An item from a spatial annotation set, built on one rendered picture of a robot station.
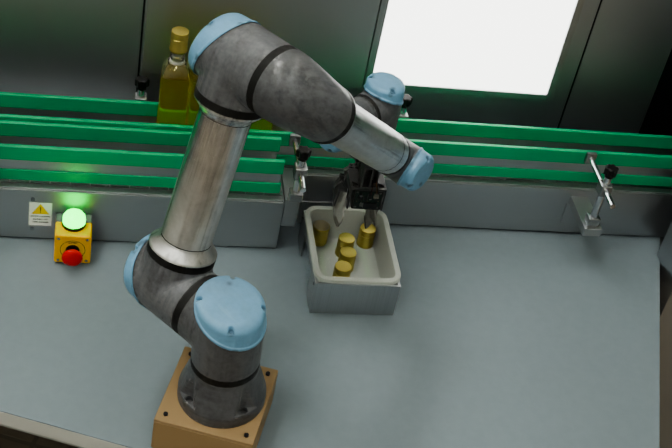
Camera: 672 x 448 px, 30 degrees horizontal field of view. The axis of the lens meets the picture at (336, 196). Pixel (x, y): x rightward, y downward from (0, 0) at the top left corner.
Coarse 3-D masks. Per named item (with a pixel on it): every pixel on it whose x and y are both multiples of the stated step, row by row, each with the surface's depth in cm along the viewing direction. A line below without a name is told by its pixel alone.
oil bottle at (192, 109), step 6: (192, 72) 246; (192, 78) 245; (192, 84) 245; (192, 90) 246; (192, 96) 247; (192, 102) 248; (192, 108) 249; (198, 108) 249; (186, 114) 253; (192, 114) 250; (186, 120) 253; (192, 120) 251
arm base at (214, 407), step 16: (192, 368) 207; (192, 384) 209; (208, 384) 205; (224, 384) 205; (240, 384) 206; (256, 384) 209; (192, 400) 211; (208, 400) 207; (224, 400) 207; (240, 400) 208; (256, 400) 210; (192, 416) 210; (208, 416) 208; (224, 416) 208; (240, 416) 209
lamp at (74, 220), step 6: (72, 210) 242; (78, 210) 242; (66, 216) 240; (72, 216) 240; (78, 216) 241; (84, 216) 242; (66, 222) 240; (72, 222) 240; (78, 222) 240; (84, 222) 242; (66, 228) 241; (72, 228) 241; (78, 228) 241
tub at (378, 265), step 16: (320, 208) 257; (352, 224) 260; (384, 224) 257; (336, 240) 261; (384, 240) 255; (320, 256) 256; (336, 256) 257; (368, 256) 259; (384, 256) 254; (320, 272) 242; (352, 272) 254; (368, 272) 255; (384, 272) 252; (400, 272) 246
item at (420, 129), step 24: (0, 96) 249; (24, 96) 249; (48, 96) 250; (72, 96) 252; (120, 120) 256; (144, 120) 257; (408, 120) 265; (432, 120) 267; (504, 144) 273; (528, 144) 274; (552, 144) 274; (576, 144) 275; (600, 144) 276; (624, 144) 277; (648, 144) 277
